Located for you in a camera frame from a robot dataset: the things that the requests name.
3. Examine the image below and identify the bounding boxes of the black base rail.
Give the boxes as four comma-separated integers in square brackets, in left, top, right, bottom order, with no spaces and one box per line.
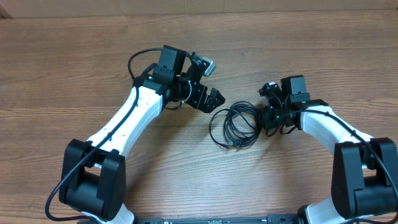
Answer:
[133,214,305,224]

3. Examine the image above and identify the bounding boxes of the black cable bundle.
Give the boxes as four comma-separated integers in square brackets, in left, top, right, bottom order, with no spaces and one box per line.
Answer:
[208,100,264,149]

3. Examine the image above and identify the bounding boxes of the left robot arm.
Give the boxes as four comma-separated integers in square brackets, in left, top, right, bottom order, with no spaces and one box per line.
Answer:
[45,45,225,223]

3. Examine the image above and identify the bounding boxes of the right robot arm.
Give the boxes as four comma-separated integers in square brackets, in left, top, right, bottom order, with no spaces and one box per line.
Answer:
[259,75,397,223]

